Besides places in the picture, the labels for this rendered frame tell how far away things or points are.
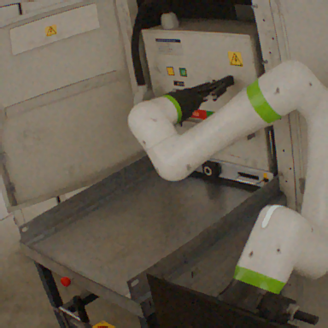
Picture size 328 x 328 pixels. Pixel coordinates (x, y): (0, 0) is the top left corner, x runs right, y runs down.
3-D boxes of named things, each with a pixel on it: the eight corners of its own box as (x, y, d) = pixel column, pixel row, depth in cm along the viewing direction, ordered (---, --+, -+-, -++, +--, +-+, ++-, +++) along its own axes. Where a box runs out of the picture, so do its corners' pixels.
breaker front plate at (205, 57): (266, 176, 200) (247, 38, 182) (162, 152, 234) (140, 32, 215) (269, 174, 201) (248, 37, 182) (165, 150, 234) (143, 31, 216)
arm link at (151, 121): (132, 102, 165) (114, 119, 173) (158, 142, 164) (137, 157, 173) (168, 85, 173) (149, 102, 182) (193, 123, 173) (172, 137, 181)
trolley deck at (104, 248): (144, 319, 160) (140, 302, 157) (24, 254, 202) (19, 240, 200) (286, 210, 201) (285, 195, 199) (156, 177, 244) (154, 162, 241)
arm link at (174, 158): (254, 81, 160) (240, 87, 151) (278, 120, 160) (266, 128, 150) (157, 147, 179) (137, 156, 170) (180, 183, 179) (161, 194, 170)
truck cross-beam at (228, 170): (274, 190, 200) (272, 173, 198) (159, 162, 237) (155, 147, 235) (282, 184, 203) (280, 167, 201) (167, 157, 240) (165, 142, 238)
